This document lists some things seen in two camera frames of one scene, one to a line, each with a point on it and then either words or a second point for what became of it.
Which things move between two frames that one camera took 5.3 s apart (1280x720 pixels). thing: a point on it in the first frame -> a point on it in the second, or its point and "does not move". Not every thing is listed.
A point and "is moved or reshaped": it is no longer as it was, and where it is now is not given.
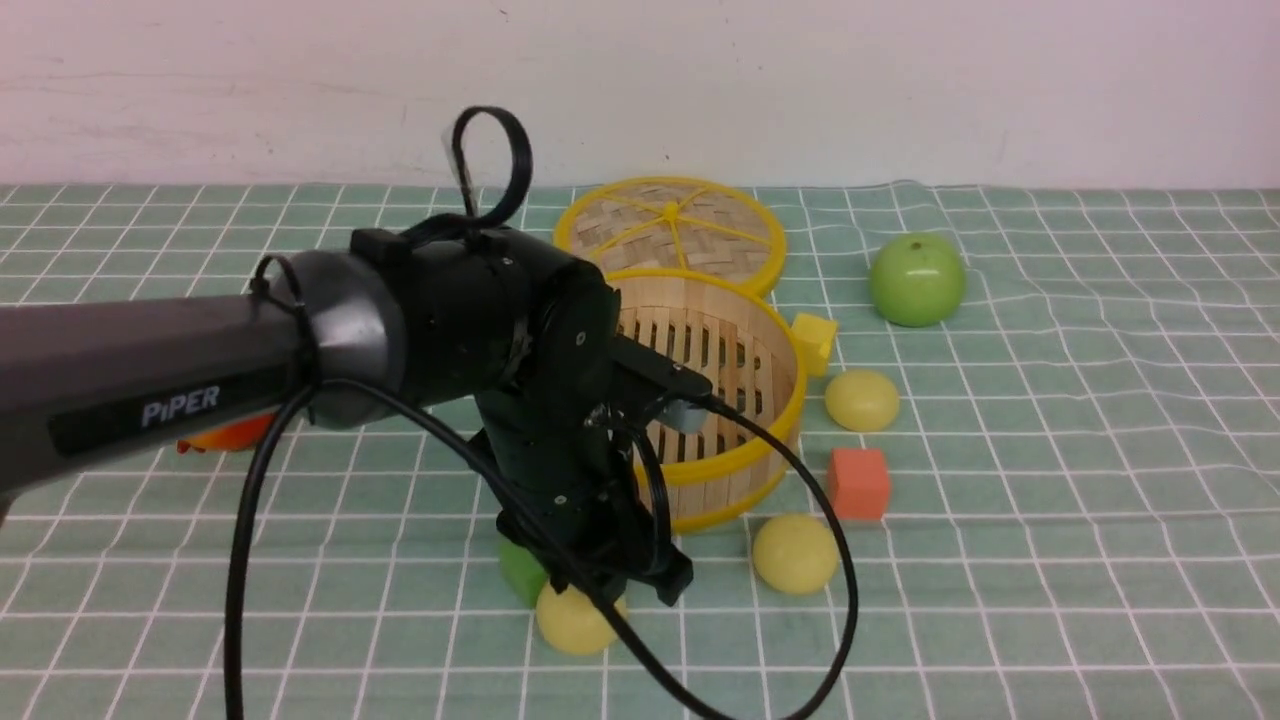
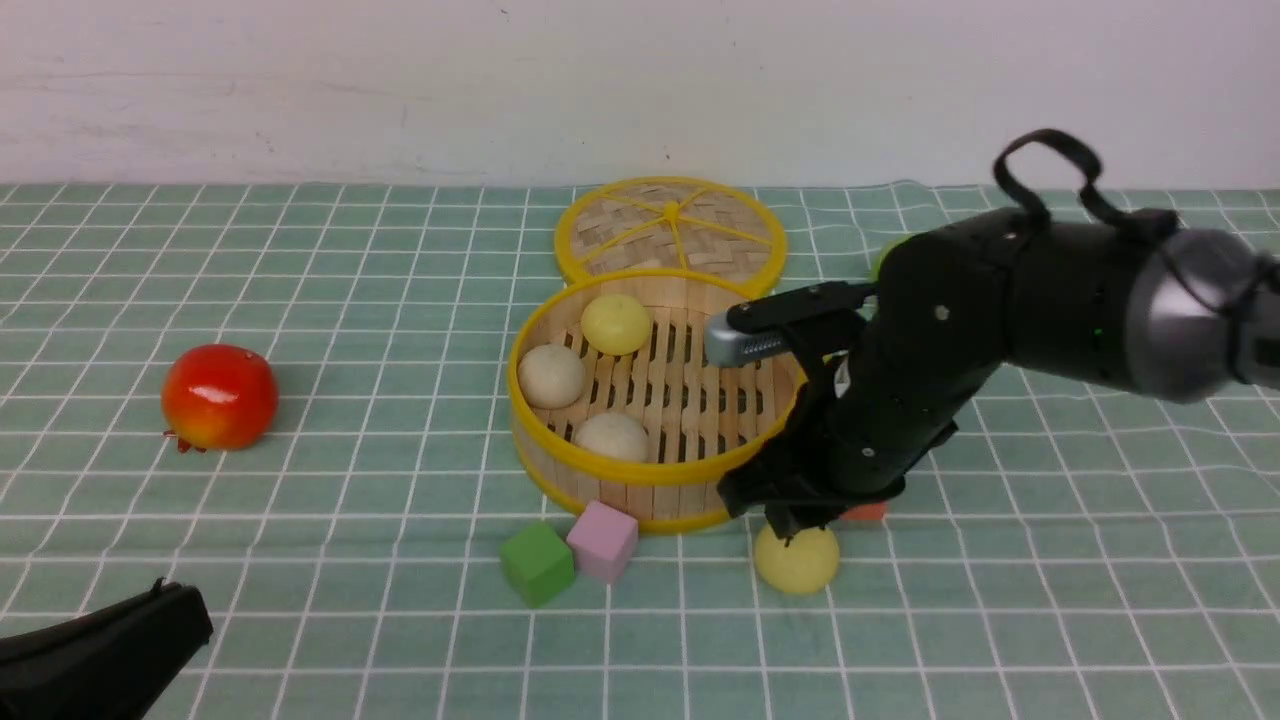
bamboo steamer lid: [677, 223] does not move
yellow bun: [572, 623] is moved or reshaped
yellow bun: [795, 553] does not move
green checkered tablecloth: [1052, 419] does not move
